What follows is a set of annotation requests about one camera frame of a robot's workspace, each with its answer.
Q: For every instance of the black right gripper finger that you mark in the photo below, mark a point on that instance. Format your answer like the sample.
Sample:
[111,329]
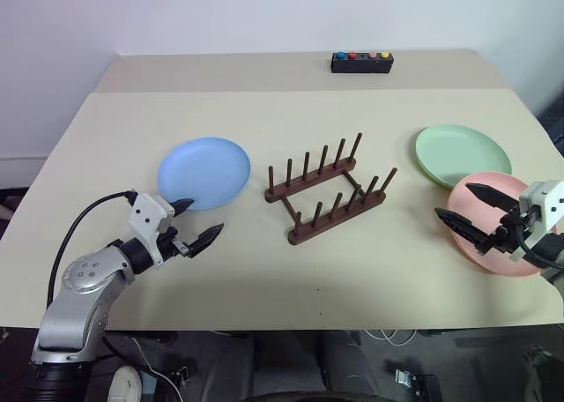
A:
[462,228]
[489,195]

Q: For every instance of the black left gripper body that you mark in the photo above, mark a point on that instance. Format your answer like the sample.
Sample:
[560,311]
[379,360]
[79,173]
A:
[169,243]

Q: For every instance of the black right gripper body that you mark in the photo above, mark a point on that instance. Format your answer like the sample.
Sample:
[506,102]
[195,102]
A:
[513,230]

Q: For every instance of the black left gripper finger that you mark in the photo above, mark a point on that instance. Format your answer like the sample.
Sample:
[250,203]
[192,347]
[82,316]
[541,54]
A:
[207,236]
[183,204]

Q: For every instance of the pink red plastic plate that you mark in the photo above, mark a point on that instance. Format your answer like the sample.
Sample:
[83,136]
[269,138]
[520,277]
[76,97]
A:
[482,217]

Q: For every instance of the light blue plastic plate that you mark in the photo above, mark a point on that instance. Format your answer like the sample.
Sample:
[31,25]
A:
[202,168]

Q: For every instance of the light green plastic plate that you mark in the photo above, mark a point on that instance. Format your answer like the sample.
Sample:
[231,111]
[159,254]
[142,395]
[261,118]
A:
[458,151]

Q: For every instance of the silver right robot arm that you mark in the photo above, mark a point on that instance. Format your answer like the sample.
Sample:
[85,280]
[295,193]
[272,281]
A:
[556,247]

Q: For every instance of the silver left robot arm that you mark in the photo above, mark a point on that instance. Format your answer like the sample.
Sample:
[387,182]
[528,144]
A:
[83,278]

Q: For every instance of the brown wooden dish rack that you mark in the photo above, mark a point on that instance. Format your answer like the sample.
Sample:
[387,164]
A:
[335,219]

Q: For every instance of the black button box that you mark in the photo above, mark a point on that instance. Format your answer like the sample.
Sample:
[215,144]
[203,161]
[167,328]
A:
[361,66]

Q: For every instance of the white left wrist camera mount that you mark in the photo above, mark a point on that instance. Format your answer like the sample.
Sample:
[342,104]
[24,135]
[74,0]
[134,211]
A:
[145,212]

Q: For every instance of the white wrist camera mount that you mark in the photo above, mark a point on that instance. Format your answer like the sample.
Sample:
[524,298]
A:
[145,212]
[546,199]

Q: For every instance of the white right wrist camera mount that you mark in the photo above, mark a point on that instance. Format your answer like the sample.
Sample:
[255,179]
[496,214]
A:
[546,199]

